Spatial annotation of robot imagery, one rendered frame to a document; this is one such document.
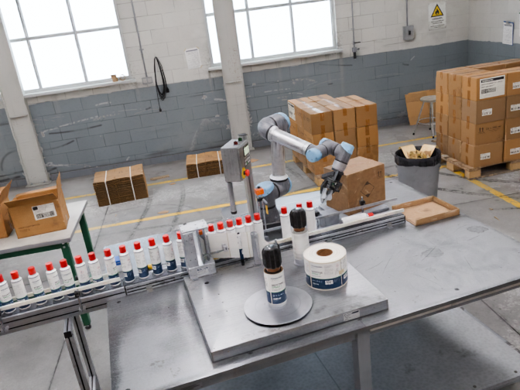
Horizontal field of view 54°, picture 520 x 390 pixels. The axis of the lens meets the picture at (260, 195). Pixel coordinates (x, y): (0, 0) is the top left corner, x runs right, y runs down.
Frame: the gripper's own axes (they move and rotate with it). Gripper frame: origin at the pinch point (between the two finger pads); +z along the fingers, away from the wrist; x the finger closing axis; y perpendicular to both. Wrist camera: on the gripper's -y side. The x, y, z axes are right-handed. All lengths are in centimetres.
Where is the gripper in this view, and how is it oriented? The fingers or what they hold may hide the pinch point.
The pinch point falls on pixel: (322, 200)
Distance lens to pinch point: 289.6
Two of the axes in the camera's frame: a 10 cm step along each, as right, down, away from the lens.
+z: -3.7, 9.1, 1.8
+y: 2.8, 3.0, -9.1
